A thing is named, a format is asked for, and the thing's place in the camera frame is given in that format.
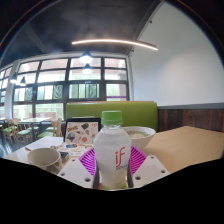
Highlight wooden dining table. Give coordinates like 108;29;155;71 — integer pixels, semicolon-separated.
18;117;52;135

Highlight black pendant ceiling lamps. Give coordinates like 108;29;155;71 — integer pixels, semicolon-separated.
9;50;94;87

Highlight beige ceramic mug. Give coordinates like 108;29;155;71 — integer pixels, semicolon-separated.
26;147;64;175

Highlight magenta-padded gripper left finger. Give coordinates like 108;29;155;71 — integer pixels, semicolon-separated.
57;147;100;189

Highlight white paper sheets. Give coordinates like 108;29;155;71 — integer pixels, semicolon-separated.
24;135;65;152

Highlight long curved ceiling light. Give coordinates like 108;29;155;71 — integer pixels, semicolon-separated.
71;38;159;52

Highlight green-seated wooden chairs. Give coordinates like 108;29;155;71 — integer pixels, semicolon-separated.
0;117;64;148

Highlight green-capped clear drink bottle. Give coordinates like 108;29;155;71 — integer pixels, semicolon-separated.
92;110;133;190

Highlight white ceramic bowl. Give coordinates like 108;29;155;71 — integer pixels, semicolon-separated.
122;125;157;152

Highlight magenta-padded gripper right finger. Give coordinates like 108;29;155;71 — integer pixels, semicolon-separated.
127;145;171;188

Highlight green upholstered bench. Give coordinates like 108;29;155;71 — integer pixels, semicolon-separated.
65;101;159;132

